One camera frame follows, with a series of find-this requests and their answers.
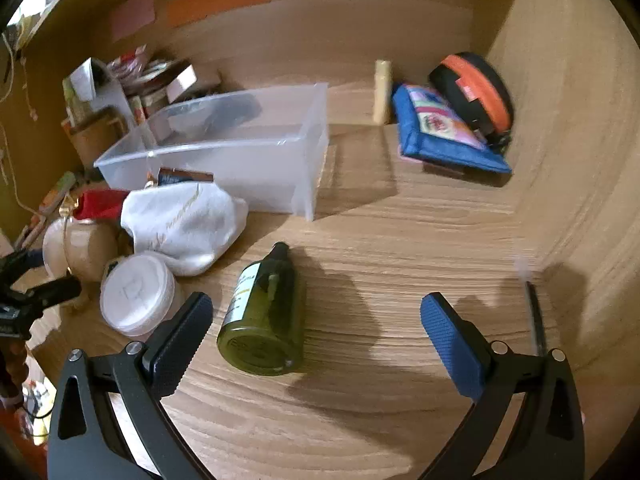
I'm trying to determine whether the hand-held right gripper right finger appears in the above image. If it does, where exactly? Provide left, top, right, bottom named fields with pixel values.
left=417, top=291, right=586, bottom=480

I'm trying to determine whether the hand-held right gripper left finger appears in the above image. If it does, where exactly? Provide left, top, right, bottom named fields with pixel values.
left=47, top=291, right=216, bottom=480

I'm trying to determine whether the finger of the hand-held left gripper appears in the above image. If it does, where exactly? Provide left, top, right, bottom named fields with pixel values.
left=0, top=277, right=83, bottom=322
left=0, top=249, right=45, bottom=282

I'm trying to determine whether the white lidded jar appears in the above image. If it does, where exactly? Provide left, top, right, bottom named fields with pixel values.
left=99, top=254, right=177, bottom=337

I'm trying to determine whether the green glass bottle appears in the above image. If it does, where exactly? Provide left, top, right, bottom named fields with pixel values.
left=216, top=241, right=307, bottom=376

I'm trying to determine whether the white drawstring pouch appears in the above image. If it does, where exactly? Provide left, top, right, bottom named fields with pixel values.
left=120, top=182, right=249, bottom=277

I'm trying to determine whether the small dark packet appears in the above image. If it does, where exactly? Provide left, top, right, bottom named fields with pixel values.
left=147, top=169, right=215, bottom=186

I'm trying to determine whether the clear plastic storage bin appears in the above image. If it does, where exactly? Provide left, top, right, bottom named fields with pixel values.
left=94, top=82, right=331, bottom=222

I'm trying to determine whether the wooden desktop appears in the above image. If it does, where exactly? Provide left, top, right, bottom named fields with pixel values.
left=30, top=80, right=591, bottom=480

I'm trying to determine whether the green and orange packet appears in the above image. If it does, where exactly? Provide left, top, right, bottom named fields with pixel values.
left=36, top=171, right=77, bottom=222

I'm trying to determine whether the black pen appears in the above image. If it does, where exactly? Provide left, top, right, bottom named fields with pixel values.
left=525, top=281, right=547, bottom=356

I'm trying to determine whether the blue zip pouch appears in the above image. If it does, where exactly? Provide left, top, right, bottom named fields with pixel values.
left=391, top=83, right=513, bottom=175

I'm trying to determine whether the pile of small packets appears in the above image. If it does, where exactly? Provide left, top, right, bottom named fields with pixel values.
left=107, top=45, right=191, bottom=113

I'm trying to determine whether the white cardboard box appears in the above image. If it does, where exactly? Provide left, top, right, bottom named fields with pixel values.
left=166, top=65, right=197, bottom=103

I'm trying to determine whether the black case with orange trim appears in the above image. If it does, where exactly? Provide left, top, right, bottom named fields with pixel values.
left=428, top=51, right=514, bottom=148

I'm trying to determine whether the cream lotion tube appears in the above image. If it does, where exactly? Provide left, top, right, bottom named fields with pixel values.
left=372, top=59, right=392, bottom=125

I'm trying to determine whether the pink paper sheet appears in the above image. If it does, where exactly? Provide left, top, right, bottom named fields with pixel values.
left=111, top=0, right=156, bottom=43

